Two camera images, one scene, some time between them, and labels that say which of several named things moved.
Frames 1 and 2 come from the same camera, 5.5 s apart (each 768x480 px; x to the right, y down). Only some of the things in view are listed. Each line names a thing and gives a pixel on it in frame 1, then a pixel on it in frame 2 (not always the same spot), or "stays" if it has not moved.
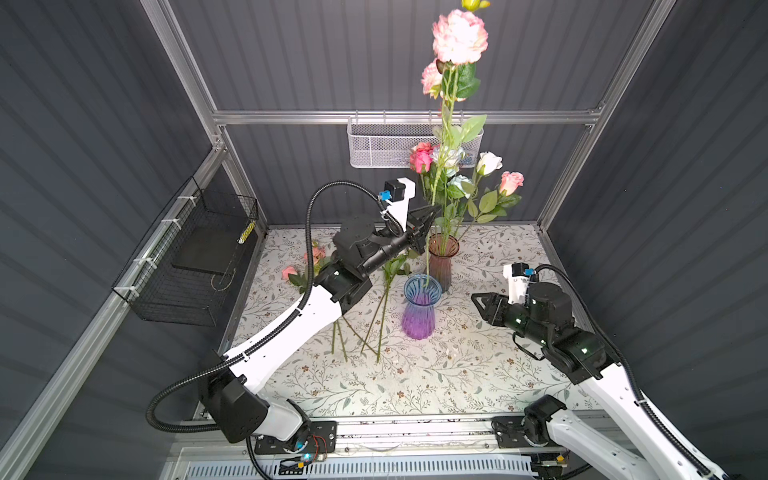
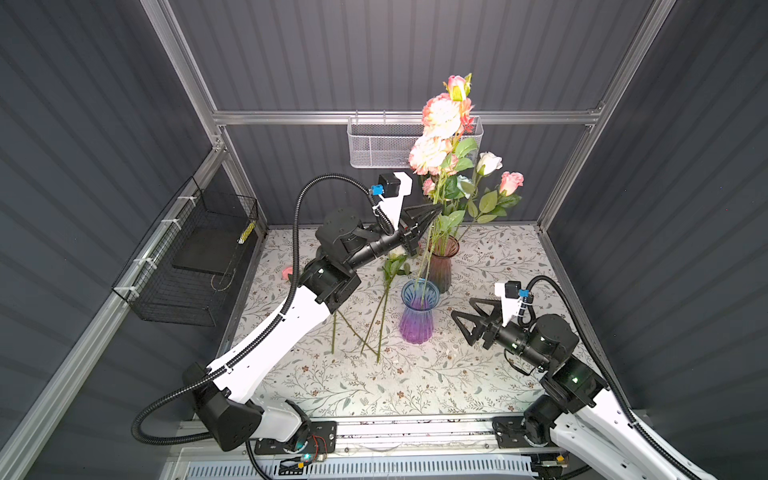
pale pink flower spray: [459, 39] → [444, 150]
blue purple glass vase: [420, 292] stays
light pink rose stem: [492, 204] stays
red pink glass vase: [442, 247] stays
